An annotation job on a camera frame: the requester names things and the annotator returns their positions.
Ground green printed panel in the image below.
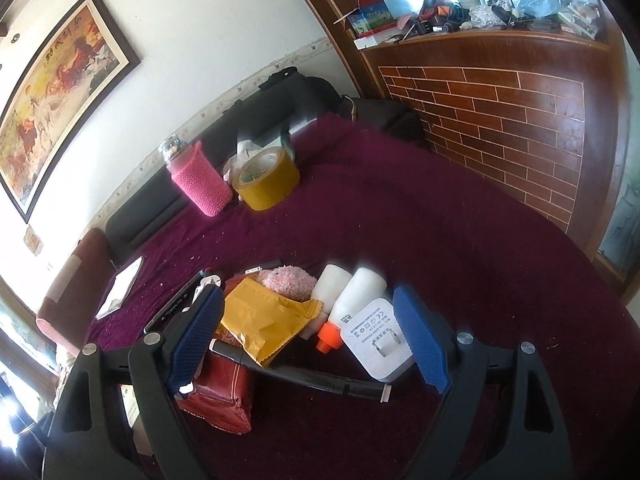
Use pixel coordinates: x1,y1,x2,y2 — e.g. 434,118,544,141
597,195,627,281

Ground white bottle with orange cap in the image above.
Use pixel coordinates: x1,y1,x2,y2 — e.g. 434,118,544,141
316,267,388,355

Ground maroon table cloth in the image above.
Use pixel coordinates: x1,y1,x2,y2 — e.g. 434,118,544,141
82,112,626,480

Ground bottle with pink knitted sleeve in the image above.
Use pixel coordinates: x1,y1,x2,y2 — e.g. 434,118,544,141
159,134,235,218

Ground colourful printed box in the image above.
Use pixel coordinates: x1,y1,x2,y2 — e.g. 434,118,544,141
345,0,396,38

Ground clear plastic bag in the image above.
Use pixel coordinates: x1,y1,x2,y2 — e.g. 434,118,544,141
510,0,566,18

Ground yellow tape roll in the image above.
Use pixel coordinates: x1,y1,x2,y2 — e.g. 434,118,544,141
235,147,301,212

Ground red padded chair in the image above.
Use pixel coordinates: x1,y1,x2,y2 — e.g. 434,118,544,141
35,227,113,356

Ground black marker pen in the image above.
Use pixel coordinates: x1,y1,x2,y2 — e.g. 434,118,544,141
209,338,393,403

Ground framed horse painting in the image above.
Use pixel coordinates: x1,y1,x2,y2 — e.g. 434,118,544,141
0,0,143,224

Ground red snack packet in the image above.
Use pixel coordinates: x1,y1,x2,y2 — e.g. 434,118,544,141
175,350,253,435

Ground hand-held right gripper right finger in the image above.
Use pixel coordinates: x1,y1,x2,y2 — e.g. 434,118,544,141
392,285,576,480

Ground white paper sheet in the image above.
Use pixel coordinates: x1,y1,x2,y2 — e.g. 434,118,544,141
95,256,146,320

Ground white crumpled tissue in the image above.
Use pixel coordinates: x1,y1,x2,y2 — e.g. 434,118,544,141
220,137,266,183

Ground pink fluffy ball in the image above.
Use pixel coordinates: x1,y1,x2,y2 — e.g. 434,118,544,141
255,266,318,303

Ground white plastic bottle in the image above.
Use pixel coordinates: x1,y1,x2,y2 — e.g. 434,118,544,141
311,264,353,321

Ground white charger plug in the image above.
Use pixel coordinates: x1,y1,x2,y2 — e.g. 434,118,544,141
340,298,418,380

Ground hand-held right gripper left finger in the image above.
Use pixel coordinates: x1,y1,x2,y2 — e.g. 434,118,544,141
47,285,226,480

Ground yellow snack packet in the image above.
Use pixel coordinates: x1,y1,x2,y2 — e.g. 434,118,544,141
215,276,321,368

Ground flat white box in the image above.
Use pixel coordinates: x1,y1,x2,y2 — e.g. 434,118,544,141
354,25,401,51

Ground pile of dark cables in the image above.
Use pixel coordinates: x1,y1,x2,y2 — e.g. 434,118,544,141
400,0,471,38

